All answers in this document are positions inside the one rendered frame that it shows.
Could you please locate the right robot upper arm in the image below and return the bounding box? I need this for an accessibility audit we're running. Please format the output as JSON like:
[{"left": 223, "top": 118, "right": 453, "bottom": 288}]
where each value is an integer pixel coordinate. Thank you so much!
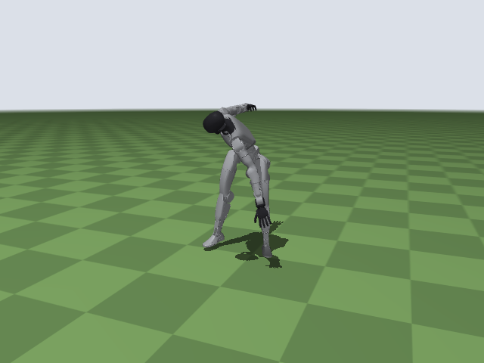
[{"left": 218, "top": 107, "right": 237, "bottom": 116}]

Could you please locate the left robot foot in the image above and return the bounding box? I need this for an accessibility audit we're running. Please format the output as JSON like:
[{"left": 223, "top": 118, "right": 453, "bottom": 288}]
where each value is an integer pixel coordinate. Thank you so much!
[{"left": 262, "top": 244, "right": 272, "bottom": 258}]

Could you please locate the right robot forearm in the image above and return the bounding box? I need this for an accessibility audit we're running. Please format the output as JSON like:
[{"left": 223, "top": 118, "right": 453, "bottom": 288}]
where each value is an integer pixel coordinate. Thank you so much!
[{"left": 230, "top": 104, "right": 248, "bottom": 114}]

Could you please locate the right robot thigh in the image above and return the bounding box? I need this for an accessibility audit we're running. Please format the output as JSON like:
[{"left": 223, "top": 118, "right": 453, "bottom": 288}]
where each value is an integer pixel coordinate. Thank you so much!
[{"left": 219, "top": 150, "right": 241, "bottom": 203}]

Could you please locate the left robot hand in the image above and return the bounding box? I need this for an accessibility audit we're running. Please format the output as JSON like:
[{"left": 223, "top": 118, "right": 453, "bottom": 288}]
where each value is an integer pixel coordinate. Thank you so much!
[{"left": 254, "top": 198, "right": 271, "bottom": 228}]

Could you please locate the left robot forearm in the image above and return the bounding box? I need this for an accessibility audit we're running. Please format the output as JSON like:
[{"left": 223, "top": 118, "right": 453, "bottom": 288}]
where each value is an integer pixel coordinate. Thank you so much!
[{"left": 247, "top": 168, "right": 263, "bottom": 205}]

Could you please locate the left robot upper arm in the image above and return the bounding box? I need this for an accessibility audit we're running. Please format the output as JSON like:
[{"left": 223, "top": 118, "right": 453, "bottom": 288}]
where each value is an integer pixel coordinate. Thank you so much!
[{"left": 231, "top": 138, "right": 258, "bottom": 178}]

